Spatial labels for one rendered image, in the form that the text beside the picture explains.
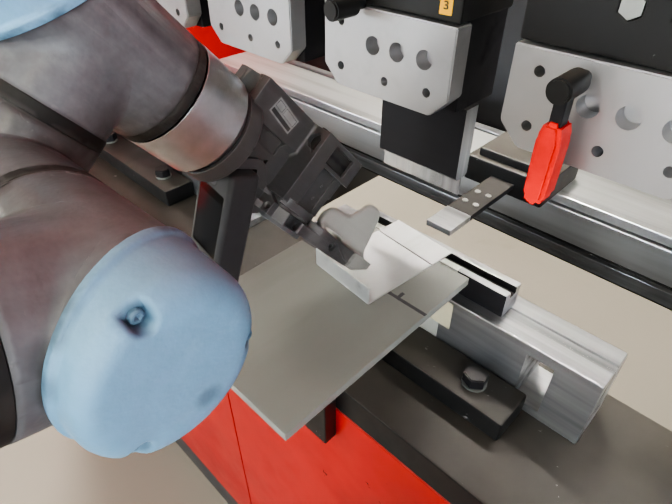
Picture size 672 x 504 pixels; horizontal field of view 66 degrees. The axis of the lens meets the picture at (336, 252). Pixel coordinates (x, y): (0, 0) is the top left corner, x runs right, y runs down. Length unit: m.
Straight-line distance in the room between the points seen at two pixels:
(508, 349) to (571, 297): 1.61
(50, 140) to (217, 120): 0.09
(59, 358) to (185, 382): 0.04
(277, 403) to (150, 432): 0.26
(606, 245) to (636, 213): 0.05
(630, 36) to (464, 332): 0.34
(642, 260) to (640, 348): 1.33
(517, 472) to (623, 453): 0.12
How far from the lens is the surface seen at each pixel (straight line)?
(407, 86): 0.49
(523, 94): 0.43
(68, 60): 0.29
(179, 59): 0.31
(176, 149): 0.33
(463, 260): 0.60
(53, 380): 0.18
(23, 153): 0.27
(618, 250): 0.78
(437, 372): 0.60
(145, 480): 1.63
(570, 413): 0.59
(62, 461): 1.75
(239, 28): 0.66
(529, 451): 0.60
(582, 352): 0.58
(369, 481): 0.71
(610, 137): 0.41
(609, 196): 0.81
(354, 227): 0.45
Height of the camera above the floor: 1.37
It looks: 38 degrees down
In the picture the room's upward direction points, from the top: straight up
